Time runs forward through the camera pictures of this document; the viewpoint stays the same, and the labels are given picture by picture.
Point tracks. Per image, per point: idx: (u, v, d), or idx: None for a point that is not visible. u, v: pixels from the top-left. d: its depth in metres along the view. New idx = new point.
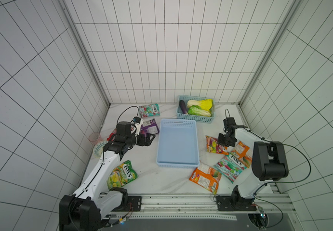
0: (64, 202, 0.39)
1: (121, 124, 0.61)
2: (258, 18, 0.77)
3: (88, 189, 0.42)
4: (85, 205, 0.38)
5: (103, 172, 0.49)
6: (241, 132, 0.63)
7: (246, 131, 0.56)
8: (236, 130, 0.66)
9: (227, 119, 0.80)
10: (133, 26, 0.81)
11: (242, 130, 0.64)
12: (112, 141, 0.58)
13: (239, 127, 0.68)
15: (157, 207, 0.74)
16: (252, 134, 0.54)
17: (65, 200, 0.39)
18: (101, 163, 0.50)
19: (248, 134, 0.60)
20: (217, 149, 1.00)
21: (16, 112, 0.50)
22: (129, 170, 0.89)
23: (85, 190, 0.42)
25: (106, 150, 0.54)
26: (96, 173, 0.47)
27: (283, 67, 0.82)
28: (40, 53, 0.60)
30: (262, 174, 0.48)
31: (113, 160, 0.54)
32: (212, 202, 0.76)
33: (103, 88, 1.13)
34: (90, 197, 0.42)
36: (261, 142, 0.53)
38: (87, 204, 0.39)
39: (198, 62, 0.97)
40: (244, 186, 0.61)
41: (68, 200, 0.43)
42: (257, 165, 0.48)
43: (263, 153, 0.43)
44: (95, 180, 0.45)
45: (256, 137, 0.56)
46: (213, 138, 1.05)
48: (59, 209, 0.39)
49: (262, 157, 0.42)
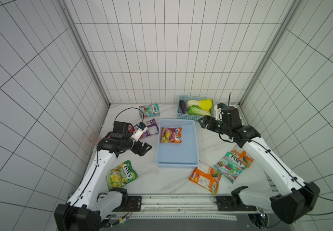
0: (59, 211, 0.37)
1: (119, 122, 0.60)
2: (258, 18, 0.77)
3: (83, 196, 0.40)
4: (81, 213, 0.37)
5: (97, 175, 0.45)
6: (258, 154, 0.47)
7: (267, 155, 0.47)
8: (248, 144, 0.49)
9: (231, 114, 0.56)
10: (133, 26, 0.81)
11: (263, 154, 0.47)
12: (106, 139, 0.54)
13: (252, 142, 0.50)
15: (157, 207, 0.74)
16: (276, 165, 0.44)
17: (60, 209, 0.38)
18: (95, 165, 0.46)
19: (269, 159, 0.46)
20: (170, 138, 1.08)
21: (16, 112, 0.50)
22: (129, 170, 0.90)
23: (79, 198, 0.40)
25: (101, 149, 0.51)
26: (90, 179, 0.43)
27: (283, 67, 0.82)
28: (40, 53, 0.60)
30: (289, 222, 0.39)
31: (108, 157, 0.50)
32: (212, 202, 0.76)
33: (103, 88, 1.13)
34: (86, 204, 0.40)
36: (298, 193, 0.44)
38: (84, 212, 0.37)
39: (198, 63, 0.98)
40: (251, 200, 0.58)
41: (64, 209, 0.41)
42: (287, 212, 0.40)
43: (299, 207, 0.42)
44: (90, 186, 0.42)
45: (285, 175, 0.42)
46: (166, 129, 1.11)
48: (55, 218, 0.38)
49: (297, 211, 0.41)
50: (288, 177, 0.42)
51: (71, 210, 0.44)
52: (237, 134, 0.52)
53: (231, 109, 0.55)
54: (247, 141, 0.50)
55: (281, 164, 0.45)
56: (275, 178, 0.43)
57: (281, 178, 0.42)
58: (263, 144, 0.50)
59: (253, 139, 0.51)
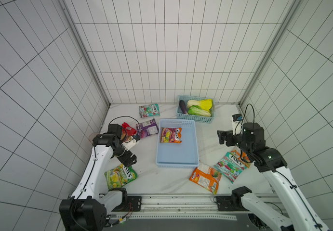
0: (64, 206, 0.38)
1: (113, 124, 0.63)
2: (258, 18, 0.77)
3: (87, 188, 0.41)
4: (87, 204, 0.38)
5: (97, 169, 0.46)
6: (279, 186, 0.43)
7: (291, 191, 0.42)
8: (270, 172, 0.44)
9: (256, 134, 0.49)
10: (133, 26, 0.81)
11: (286, 188, 0.42)
12: (100, 134, 0.54)
13: (275, 173, 0.44)
15: (157, 207, 0.74)
16: (299, 204, 0.40)
17: (65, 204, 0.38)
18: (94, 160, 0.47)
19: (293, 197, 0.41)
20: (170, 138, 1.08)
21: (16, 112, 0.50)
22: (129, 170, 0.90)
23: (83, 190, 0.40)
25: (97, 144, 0.51)
26: (91, 173, 0.44)
27: (283, 67, 0.82)
28: (40, 53, 0.60)
30: None
31: (106, 149, 0.51)
32: (212, 202, 0.76)
33: (103, 88, 1.13)
34: (90, 195, 0.40)
36: None
38: (90, 202, 0.38)
39: (198, 63, 0.98)
40: (253, 208, 0.58)
41: (69, 203, 0.41)
42: None
43: None
44: (92, 178, 0.43)
45: (307, 218, 0.39)
46: (166, 129, 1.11)
48: (60, 213, 0.38)
49: None
50: (312, 223, 0.38)
51: (75, 205, 0.44)
52: (259, 159, 0.46)
53: (255, 129, 0.49)
54: (270, 170, 0.45)
55: (306, 205, 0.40)
56: (295, 218, 0.40)
57: (302, 221, 0.39)
58: (289, 176, 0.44)
59: (277, 169, 0.45)
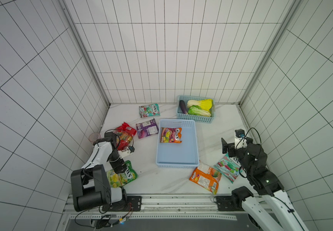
0: (76, 175, 0.43)
1: (108, 133, 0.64)
2: (258, 18, 0.77)
3: (94, 162, 0.47)
4: (97, 170, 0.44)
5: (101, 152, 0.54)
6: (278, 210, 0.46)
7: (288, 214, 0.45)
8: (268, 197, 0.48)
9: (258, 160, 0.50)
10: (133, 26, 0.81)
11: (282, 210, 0.46)
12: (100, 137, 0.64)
13: (274, 197, 0.47)
15: (157, 207, 0.74)
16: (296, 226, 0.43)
17: (76, 173, 0.43)
18: (98, 147, 0.56)
19: (291, 220, 0.44)
20: (170, 138, 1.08)
21: (16, 112, 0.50)
22: (129, 170, 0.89)
23: (90, 163, 0.46)
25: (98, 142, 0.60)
26: (96, 154, 0.51)
27: (283, 67, 0.82)
28: (40, 53, 0.60)
30: None
31: (108, 143, 0.62)
32: (212, 202, 0.76)
33: (103, 88, 1.13)
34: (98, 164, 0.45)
36: None
38: (98, 168, 0.44)
39: (198, 62, 0.97)
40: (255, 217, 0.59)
41: (79, 172, 0.46)
42: None
43: None
44: (98, 156, 0.51)
45: None
46: (166, 129, 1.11)
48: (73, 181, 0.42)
49: None
50: None
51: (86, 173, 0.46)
52: (259, 183, 0.50)
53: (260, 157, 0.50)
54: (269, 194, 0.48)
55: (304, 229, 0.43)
56: None
57: None
58: (286, 200, 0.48)
59: (275, 193, 0.48)
